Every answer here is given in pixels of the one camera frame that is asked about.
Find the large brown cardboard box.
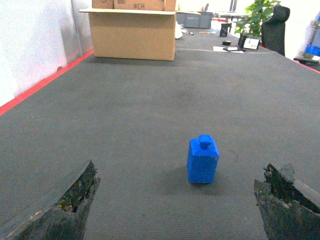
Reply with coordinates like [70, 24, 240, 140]
[82, 0, 176, 61]

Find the black office chair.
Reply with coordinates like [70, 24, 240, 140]
[261, 4, 291, 56]

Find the black tape roll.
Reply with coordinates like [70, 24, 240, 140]
[222, 40, 232, 46]

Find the white paper sheet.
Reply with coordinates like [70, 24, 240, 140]
[212, 46, 245, 54]

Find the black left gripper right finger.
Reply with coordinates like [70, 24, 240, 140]
[253, 163, 320, 240]

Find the grey plastic crate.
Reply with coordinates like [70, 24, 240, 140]
[176, 11, 214, 29]

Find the green potted plant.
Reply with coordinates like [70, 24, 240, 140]
[235, 0, 281, 38]

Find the small black box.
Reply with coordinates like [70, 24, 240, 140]
[219, 23, 232, 37]

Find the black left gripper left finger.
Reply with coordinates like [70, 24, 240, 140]
[0, 160, 101, 240]

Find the blue bottle-shaped plastic part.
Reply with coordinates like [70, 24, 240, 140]
[186, 134, 220, 184]

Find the black framed picture stand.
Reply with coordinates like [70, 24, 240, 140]
[238, 33, 261, 50]

